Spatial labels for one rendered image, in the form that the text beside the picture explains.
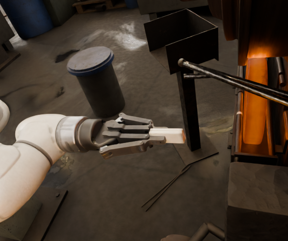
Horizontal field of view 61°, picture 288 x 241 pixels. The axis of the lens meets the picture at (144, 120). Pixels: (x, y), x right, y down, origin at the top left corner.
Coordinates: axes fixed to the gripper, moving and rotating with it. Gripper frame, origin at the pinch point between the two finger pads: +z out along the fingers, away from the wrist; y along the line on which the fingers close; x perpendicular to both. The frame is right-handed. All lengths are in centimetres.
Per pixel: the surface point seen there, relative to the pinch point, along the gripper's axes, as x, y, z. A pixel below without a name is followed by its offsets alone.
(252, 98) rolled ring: 5.3, -4.4, 16.3
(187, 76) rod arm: 12.5, -2.4, 6.2
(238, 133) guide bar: -4.1, -4.7, 13.6
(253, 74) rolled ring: 7.9, -8.2, 16.5
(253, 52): 19.4, 4.4, 16.6
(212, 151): -73, -56, -5
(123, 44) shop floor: -65, -194, -113
